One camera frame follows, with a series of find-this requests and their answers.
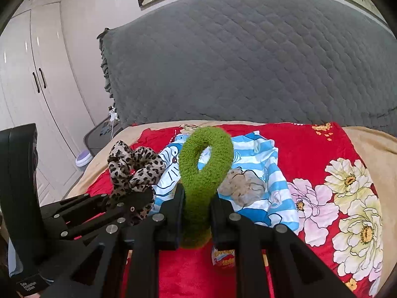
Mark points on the dark nightstand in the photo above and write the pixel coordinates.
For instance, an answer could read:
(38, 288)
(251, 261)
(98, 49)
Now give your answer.
(96, 139)

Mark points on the green fuzzy scrunchie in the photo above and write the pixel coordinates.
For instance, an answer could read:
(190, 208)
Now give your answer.
(198, 198)

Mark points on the beige sheer scrunchie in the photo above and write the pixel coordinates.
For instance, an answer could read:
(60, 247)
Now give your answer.
(245, 186)

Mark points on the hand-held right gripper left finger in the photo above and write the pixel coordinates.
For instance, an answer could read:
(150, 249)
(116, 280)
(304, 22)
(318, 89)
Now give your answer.
(170, 223)

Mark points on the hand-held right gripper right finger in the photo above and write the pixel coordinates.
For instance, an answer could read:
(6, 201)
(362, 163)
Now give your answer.
(248, 254)

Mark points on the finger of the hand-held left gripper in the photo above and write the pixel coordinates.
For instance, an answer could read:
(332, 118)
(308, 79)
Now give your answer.
(71, 206)
(93, 223)

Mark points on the red snack packet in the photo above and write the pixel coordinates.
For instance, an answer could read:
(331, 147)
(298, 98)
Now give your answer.
(223, 257)

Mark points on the grey quilted headboard cover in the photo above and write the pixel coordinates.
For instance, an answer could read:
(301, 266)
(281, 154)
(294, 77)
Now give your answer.
(248, 68)

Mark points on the red floral blanket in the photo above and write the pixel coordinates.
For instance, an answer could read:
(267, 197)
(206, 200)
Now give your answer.
(310, 149)

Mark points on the leopard print scrunchie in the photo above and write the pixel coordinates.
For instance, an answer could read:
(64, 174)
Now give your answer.
(136, 173)

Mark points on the white wardrobe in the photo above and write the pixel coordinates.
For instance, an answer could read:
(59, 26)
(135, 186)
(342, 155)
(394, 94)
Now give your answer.
(46, 99)

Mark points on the blue striped cartoon cloth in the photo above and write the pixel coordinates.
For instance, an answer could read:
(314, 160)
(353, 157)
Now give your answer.
(273, 192)

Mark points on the purple and white bin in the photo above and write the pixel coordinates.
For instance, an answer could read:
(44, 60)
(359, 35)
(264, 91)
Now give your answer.
(83, 160)

